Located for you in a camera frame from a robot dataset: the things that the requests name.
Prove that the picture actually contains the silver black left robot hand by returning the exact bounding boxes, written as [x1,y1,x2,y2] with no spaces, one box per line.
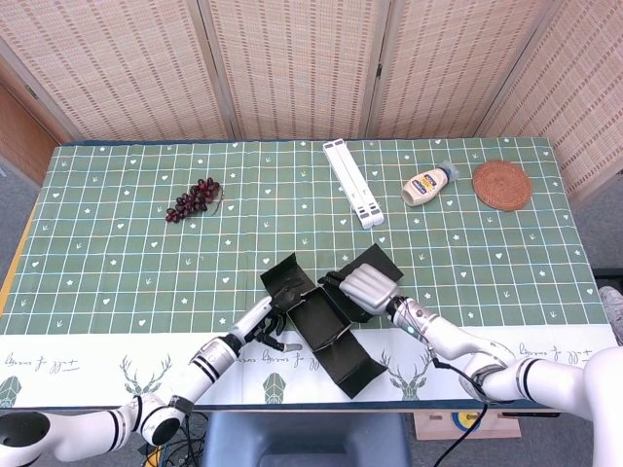
[232,284,306,354]

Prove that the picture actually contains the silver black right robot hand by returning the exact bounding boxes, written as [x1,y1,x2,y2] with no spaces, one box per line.
[316,262,403,316]

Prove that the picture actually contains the black folding cardboard box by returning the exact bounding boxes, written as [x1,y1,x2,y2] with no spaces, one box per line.
[259,242,405,400]

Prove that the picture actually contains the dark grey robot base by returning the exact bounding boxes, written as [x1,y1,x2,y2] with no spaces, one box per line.
[202,412,413,467]

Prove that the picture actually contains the white folding stand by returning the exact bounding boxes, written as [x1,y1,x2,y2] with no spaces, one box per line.
[322,138,385,231]

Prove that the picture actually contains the mayonnaise squeeze bottle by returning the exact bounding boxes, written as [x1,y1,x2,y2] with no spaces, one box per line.
[400,160,459,208]

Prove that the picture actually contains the dark red grape bunch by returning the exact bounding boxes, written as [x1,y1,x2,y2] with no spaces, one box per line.
[165,176,226,225]

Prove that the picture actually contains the green grid tablecloth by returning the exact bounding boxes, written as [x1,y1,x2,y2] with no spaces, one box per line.
[0,136,615,409]

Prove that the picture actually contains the round woven brown coaster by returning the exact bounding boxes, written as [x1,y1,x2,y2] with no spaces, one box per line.
[472,160,533,213]

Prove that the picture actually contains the bamboo folding screen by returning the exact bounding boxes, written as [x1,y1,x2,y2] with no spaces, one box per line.
[0,0,623,205]

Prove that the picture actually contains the grey white shoe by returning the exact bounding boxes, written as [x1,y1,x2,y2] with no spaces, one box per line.
[597,285,623,341]

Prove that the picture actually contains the orange brown wooden door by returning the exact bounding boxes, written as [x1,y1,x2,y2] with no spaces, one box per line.
[0,82,59,189]

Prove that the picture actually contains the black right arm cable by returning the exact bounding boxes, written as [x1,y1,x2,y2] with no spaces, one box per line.
[430,357,491,467]

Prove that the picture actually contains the black floor cables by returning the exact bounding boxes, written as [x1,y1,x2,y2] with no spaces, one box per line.
[138,412,210,467]

